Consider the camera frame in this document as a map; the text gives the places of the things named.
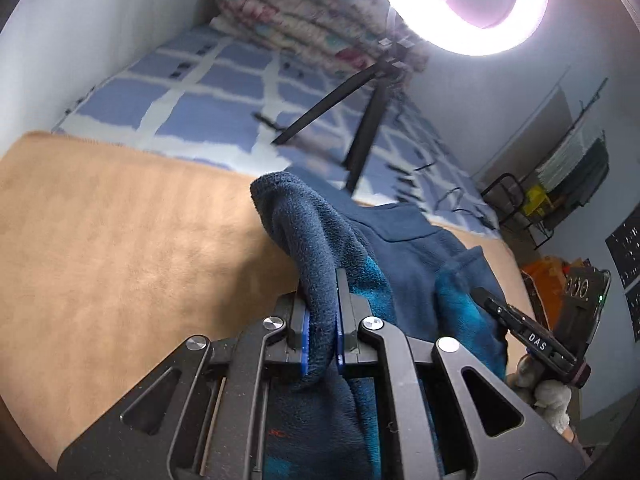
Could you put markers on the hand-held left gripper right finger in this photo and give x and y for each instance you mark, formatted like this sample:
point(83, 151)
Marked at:
point(341, 340)

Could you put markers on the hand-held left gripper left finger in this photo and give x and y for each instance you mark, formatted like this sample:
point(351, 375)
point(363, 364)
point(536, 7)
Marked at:
point(302, 340)

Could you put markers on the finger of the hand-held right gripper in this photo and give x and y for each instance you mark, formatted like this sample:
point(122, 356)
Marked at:
point(520, 322)

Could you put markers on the blue fleece garment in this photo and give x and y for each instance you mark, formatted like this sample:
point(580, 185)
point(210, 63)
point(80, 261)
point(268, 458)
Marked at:
point(400, 240)

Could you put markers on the clothes drying rack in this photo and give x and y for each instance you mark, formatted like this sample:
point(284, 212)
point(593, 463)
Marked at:
point(580, 125)

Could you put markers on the person's right hand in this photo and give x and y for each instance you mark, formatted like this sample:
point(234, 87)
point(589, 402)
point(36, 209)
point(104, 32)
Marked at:
point(550, 400)

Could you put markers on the orange box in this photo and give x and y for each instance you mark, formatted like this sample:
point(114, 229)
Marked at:
point(545, 285)

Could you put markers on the black metal chair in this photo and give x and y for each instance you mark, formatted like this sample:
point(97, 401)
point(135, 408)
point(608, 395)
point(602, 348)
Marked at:
point(502, 195)

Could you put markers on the dark hanging garment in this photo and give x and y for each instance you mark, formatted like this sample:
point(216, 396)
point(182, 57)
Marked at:
point(587, 180)

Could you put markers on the white hanging towel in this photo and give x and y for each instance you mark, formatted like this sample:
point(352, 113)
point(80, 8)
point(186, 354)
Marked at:
point(565, 155)

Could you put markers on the tan blanket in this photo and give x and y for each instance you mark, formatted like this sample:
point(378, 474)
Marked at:
point(125, 240)

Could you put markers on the blue checkered bedsheet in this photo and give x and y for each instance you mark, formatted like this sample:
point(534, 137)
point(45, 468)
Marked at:
point(215, 110)

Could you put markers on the folded floral quilt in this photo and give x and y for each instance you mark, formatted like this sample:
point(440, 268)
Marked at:
point(310, 15)

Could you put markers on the dark wall poster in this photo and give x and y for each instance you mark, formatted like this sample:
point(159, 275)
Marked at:
point(625, 255)

